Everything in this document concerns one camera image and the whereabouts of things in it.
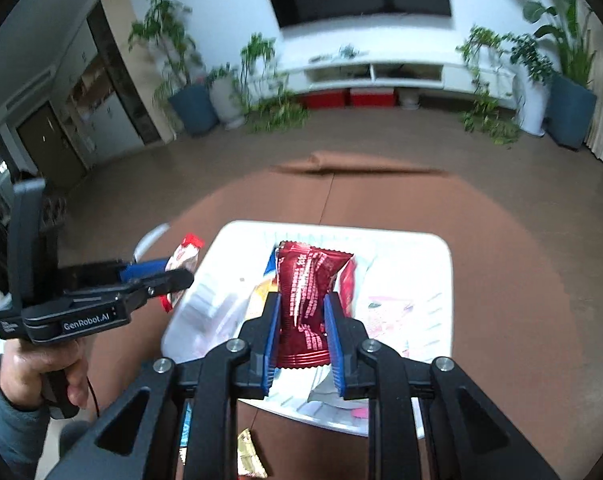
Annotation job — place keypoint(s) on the bushy green plant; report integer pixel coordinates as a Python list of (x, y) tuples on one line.
[(529, 57)]

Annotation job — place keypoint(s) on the blue planter pot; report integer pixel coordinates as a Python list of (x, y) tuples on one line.
[(571, 110), (194, 110)]

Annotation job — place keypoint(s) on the white wall cabinet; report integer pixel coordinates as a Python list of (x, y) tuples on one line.
[(96, 105)]

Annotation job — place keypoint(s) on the small red white packet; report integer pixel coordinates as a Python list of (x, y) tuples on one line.
[(184, 255)]

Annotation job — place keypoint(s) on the white TV cabinet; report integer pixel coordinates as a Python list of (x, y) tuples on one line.
[(476, 80)]

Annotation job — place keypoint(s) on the large broad-leaf plant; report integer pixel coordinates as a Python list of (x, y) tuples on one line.
[(556, 10)]

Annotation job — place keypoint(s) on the teal blue snack packet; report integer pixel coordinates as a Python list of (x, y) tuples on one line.
[(186, 430)]

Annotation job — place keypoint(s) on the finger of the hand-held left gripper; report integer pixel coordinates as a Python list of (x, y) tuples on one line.
[(161, 282), (141, 270)]

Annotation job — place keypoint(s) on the tall leafy plant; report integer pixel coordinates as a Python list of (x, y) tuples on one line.
[(161, 30)]

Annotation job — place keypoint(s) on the person's left hand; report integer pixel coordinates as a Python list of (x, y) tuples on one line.
[(26, 365)]

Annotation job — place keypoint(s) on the person's left forearm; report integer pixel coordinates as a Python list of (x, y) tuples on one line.
[(6, 430)]

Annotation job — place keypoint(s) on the white plastic tray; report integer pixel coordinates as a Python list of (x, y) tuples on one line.
[(416, 280)]

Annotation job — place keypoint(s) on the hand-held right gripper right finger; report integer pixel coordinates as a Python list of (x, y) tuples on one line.
[(334, 345)]

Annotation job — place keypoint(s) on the pink cartoon packet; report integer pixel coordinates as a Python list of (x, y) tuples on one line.
[(386, 310)]

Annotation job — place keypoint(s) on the red storage box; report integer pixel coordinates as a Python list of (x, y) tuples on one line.
[(371, 96), (321, 99)]

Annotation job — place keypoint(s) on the trailing vine plant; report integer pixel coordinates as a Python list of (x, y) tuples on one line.
[(261, 85)]

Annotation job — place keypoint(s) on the brown door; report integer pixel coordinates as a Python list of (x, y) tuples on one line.
[(46, 140)]

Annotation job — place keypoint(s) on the dark red snack packet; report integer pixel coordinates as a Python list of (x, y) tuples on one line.
[(306, 285)]

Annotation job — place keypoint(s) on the black wall panel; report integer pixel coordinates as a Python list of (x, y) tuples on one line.
[(124, 75)]

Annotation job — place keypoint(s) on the small leafy plant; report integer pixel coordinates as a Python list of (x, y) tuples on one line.
[(219, 74)]

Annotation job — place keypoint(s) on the gold snack packet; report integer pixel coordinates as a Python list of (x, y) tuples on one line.
[(251, 455)]

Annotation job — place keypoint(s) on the small beige pot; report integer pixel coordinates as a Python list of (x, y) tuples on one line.
[(409, 99)]

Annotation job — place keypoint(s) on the white round stool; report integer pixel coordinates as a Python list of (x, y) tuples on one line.
[(149, 242)]

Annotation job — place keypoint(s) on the grey white planter pot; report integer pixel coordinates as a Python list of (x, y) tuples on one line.
[(226, 102)]

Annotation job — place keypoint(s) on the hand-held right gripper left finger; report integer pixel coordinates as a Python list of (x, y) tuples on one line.
[(271, 345)]

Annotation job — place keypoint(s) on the thin trailing plant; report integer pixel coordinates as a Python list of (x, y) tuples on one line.
[(481, 85)]

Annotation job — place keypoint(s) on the tiny potted plant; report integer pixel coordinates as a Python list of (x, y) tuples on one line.
[(350, 51)]

